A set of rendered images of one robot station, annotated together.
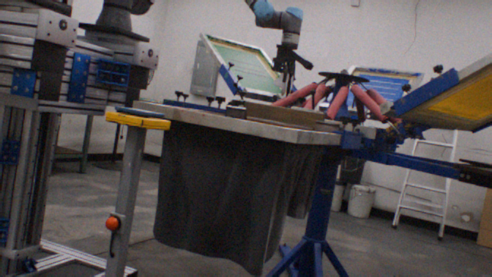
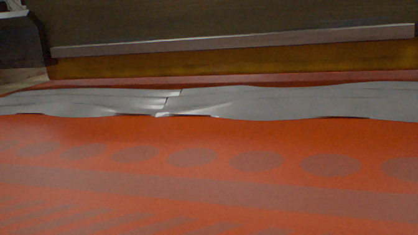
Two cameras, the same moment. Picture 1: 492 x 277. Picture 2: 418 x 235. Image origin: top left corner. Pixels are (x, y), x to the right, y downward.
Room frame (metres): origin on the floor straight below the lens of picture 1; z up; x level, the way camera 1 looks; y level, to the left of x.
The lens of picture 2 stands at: (1.62, -0.11, 1.02)
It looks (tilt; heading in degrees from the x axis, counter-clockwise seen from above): 16 degrees down; 358
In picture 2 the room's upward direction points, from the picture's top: 6 degrees counter-clockwise
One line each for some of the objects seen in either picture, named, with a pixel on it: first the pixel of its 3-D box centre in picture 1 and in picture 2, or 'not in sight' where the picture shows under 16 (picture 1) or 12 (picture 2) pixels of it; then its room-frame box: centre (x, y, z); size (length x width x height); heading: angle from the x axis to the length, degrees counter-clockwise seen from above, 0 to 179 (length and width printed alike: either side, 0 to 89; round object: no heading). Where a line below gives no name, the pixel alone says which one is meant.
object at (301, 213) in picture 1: (295, 200); not in sight; (1.64, -0.21, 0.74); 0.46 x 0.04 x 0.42; 155
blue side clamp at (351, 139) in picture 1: (347, 138); not in sight; (1.88, -0.40, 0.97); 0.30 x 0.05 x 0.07; 155
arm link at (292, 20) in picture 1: (292, 21); not in sight; (1.98, -0.11, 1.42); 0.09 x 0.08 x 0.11; 79
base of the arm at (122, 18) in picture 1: (115, 18); not in sight; (1.99, 0.63, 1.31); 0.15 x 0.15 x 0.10
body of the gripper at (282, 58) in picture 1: (285, 59); not in sight; (1.99, -0.11, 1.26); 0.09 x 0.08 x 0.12; 65
